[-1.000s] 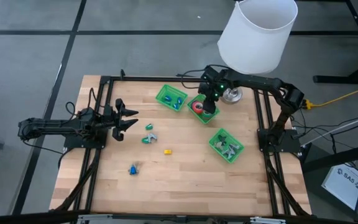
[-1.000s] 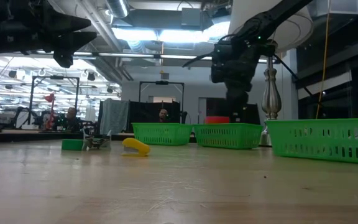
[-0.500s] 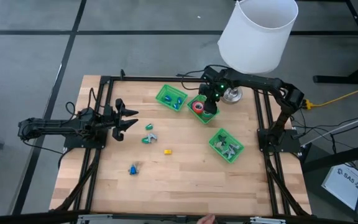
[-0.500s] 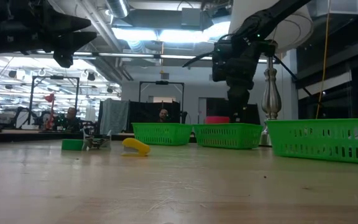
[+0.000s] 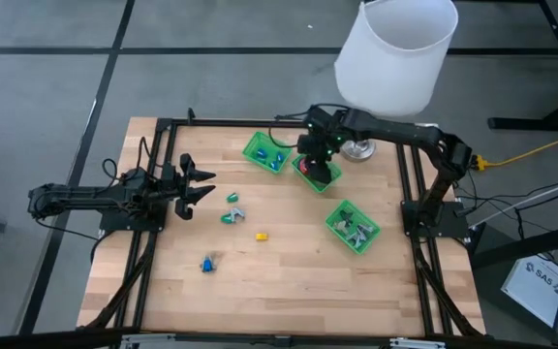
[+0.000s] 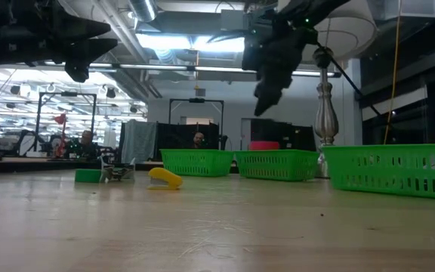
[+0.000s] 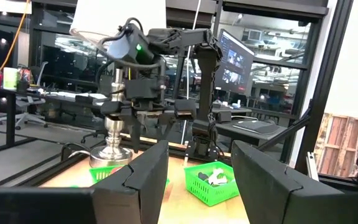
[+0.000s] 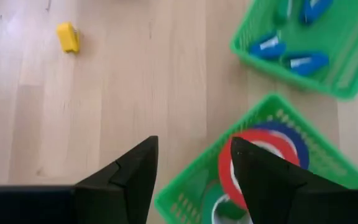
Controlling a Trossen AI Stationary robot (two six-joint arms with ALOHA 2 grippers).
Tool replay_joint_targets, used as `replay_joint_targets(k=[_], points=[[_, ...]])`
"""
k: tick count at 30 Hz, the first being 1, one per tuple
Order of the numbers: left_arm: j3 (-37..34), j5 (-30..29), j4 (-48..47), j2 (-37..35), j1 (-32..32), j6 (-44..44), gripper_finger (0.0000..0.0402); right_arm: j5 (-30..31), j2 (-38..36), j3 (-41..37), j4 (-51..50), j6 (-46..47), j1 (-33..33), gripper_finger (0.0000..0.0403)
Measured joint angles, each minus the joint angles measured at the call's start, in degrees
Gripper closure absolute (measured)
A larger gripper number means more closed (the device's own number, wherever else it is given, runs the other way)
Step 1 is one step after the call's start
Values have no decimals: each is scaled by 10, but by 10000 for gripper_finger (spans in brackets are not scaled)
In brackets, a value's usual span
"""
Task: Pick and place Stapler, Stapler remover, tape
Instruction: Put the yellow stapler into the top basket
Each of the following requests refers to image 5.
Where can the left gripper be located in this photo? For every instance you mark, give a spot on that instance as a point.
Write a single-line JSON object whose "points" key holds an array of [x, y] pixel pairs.
{"points": [[172, 184]]}

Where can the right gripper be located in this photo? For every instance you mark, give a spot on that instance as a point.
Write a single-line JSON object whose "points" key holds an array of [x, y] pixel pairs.
{"points": [[320, 172]]}

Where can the light blue staple remover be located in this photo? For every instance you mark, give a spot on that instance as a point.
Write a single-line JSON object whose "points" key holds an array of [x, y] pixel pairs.
{"points": [[237, 213], [356, 238]]}

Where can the purple staple remover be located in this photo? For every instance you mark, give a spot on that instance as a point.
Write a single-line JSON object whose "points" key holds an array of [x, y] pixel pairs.
{"points": [[366, 229]]}

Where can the blue clip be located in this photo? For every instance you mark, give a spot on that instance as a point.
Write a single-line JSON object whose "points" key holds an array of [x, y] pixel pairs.
{"points": [[210, 257]]}

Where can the yellow mini stapler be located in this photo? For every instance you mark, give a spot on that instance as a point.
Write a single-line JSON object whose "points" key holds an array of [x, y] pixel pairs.
{"points": [[261, 237]]}

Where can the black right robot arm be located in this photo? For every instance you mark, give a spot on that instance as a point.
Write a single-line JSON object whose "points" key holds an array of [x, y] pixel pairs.
{"points": [[405, 133]]}

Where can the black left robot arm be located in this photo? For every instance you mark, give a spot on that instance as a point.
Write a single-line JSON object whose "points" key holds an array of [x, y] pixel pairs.
{"points": [[80, 196]]}

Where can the green plastic basket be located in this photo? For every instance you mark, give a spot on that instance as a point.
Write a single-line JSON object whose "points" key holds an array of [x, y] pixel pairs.
{"points": [[336, 173], [267, 140], [351, 247]]}

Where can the white shade silver table lamp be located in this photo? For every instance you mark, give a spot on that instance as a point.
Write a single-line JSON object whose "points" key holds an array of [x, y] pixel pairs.
{"points": [[395, 63]]}

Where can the black floor beam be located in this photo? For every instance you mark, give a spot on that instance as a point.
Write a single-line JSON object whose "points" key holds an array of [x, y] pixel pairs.
{"points": [[526, 247]]}

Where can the white printed cardboard box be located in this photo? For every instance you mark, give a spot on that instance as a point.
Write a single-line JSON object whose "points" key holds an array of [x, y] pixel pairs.
{"points": [[531, 291]]}

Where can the black camera mount rail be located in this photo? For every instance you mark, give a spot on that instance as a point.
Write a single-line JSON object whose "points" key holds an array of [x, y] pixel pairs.
{"points": [[332, 339]]}

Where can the black desk leg frame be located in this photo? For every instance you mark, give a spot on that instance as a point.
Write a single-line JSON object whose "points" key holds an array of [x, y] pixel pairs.
{"points": [[526, 124]]}

